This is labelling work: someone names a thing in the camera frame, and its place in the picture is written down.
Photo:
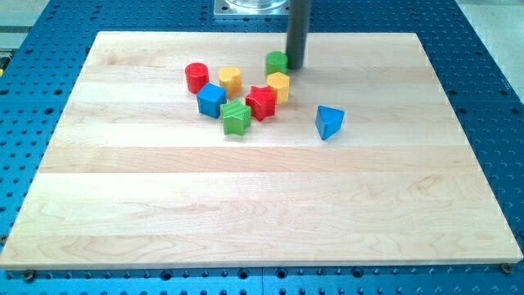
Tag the green cylinder block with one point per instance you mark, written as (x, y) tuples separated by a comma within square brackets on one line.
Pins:
[(276, 61)]

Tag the light wooden board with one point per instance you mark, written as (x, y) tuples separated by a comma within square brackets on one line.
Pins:
[(135, 177)]

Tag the blue cube block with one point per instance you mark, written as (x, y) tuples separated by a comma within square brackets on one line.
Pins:
[(210, 98)]

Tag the yellow hexagon block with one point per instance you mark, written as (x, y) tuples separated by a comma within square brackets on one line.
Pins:
[(279, 84)]

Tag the board stop screw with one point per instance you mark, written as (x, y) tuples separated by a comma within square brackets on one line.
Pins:
[(28, 276), (506, 268)]

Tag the red cylinder block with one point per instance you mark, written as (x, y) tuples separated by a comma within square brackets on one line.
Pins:
[(197, 76)]

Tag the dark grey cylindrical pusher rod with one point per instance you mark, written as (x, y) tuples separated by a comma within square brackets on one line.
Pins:
[(297, 31)]

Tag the red star block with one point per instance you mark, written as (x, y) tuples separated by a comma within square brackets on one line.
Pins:
[(262, 102)]

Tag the right board stop screw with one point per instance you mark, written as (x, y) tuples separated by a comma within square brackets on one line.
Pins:
[(506, 268)]

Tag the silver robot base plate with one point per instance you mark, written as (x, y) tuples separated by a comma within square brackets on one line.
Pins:
[(250, 7)]

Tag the green star block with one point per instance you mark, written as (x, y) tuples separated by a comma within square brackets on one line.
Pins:
[(236, 117)]

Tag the left board stop screw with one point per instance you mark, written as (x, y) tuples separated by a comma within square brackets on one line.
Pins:
[(28, 276)]

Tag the yellow heart block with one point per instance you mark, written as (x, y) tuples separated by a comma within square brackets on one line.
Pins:
[(230, 78)]

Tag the blue triangle block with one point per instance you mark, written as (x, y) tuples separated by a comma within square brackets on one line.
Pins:
[(328, 121)]

